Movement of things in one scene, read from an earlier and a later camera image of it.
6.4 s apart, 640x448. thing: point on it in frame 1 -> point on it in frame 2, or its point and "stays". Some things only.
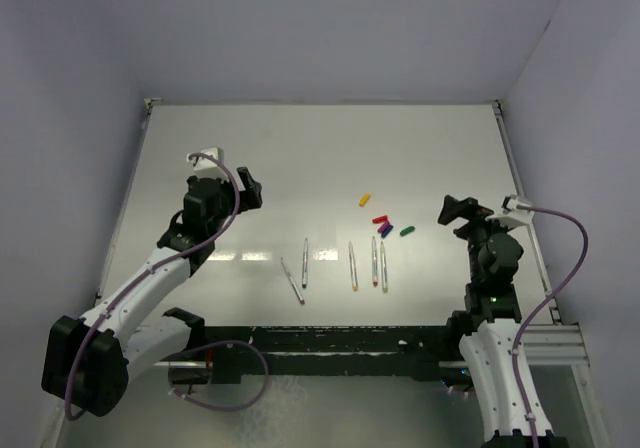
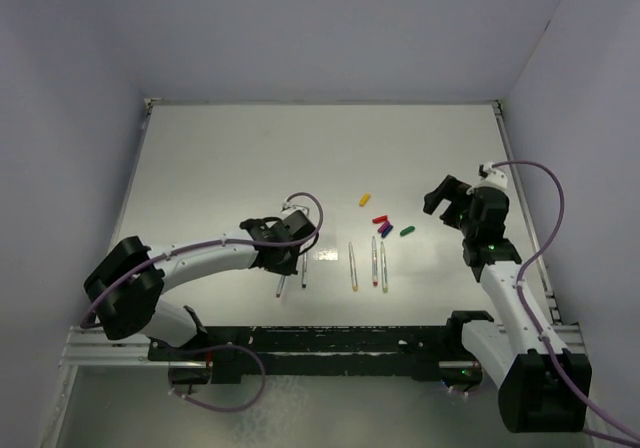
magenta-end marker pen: [302, 301] -> [280, 285]
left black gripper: [249, 197] -> [288, 268]
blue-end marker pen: [305, 265] stays
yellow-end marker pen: [355, 284] stays
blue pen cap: [387, 230] stays
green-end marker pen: [384, 268] stays
